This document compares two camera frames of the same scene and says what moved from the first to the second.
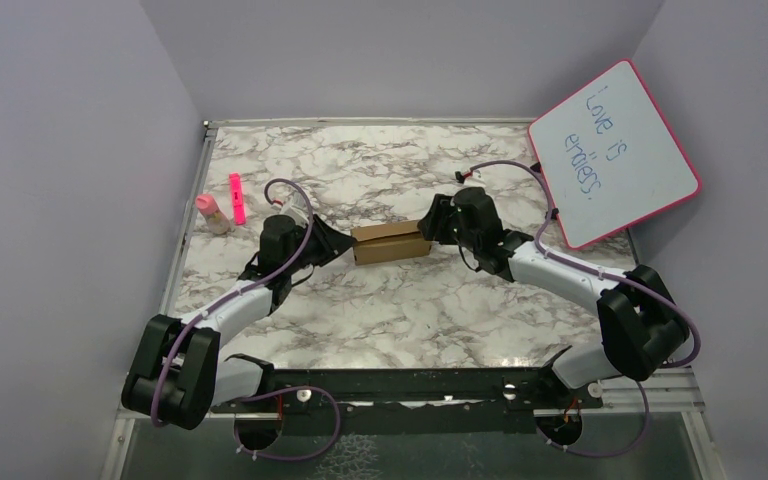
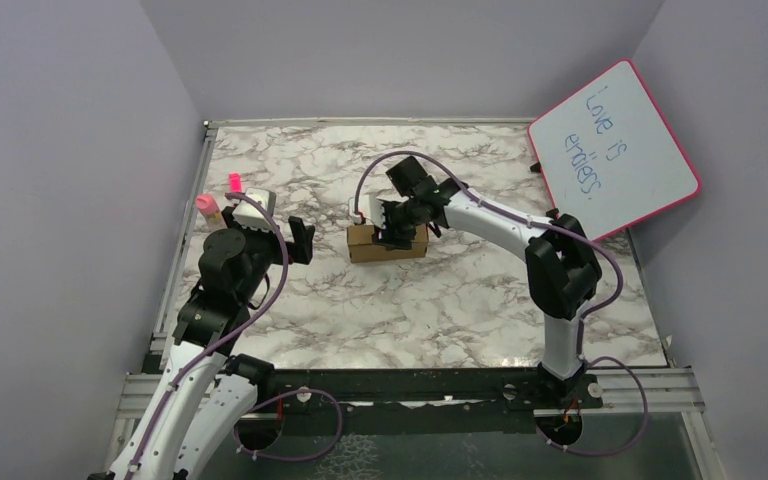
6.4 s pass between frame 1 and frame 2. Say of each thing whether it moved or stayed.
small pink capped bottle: stayed
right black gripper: moved
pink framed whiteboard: stayed
